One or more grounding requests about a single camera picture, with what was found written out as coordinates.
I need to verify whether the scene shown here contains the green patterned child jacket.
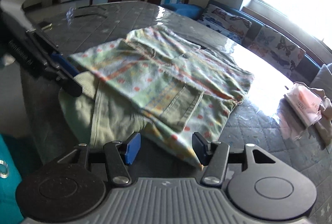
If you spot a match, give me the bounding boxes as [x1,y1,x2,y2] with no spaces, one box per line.
[59,25,253,167]

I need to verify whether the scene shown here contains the grey quilted star tablecloth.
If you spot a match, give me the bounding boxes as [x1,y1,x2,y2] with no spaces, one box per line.
[21,1,331,223]

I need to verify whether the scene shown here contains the pink tissue pack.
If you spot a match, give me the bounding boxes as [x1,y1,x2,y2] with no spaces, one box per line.
[276,82,325,140]

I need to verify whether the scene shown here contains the cream crumpled garment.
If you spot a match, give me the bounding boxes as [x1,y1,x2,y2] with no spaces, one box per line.
[311,88,332,146]

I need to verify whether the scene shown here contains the middle butterfly cushion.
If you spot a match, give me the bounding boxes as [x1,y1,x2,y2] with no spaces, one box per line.
[248,25,306,78]

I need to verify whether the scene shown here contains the butterfly cushion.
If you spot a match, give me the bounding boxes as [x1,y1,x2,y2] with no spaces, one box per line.
[248,25,306,78]
[198,4,252,44]

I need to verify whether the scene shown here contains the left butterfly cushion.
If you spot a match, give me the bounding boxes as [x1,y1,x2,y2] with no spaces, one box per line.
[198,4,252,44]

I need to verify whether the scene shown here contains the blue sofa bench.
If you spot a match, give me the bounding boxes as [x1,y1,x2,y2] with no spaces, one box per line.
[159,0,332,95]

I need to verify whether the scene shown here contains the grey pillow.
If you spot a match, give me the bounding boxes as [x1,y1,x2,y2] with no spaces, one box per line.
[310,63,332,99]

